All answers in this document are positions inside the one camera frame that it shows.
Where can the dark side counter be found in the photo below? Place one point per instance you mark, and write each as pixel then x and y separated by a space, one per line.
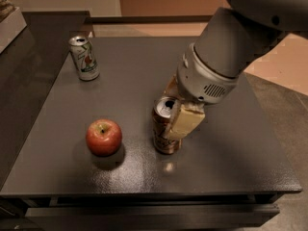
pixel 29 67

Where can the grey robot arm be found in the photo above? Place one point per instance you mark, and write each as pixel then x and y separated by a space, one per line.
pixel 233 39

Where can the white green soda can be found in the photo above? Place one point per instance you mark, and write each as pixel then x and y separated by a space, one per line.
pixel 82 55

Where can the orange LaCroix soda can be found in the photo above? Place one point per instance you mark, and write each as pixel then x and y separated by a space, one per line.
pixel 161 115

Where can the red apple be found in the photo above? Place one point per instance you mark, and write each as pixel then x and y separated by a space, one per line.
pixel 103 137

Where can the white box with bag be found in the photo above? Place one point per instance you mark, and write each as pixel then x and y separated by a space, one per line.
pixel 12 23

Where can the dark drawer front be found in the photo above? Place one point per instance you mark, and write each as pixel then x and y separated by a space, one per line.
pixel 159 217

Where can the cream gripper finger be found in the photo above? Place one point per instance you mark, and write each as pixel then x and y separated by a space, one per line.
pixel 184 118
pixel 171 89

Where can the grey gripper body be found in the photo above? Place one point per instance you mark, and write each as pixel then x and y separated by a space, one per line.
pixel 202 78

